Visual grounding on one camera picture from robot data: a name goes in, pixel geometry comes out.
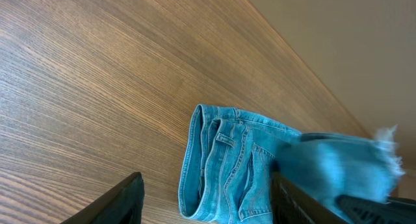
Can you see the light blue denim jeans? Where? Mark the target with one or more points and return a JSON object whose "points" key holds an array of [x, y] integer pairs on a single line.
{"points": [[227, 169]]}

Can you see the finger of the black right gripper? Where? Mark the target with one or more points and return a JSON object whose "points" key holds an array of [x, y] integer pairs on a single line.
{"points": [[394, 211]]}

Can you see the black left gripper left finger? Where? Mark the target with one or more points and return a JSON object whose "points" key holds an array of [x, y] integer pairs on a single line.
{"points": [[122, 204]]}

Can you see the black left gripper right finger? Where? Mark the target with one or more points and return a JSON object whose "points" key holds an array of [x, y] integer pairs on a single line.
{"points": [[291, 205]]}

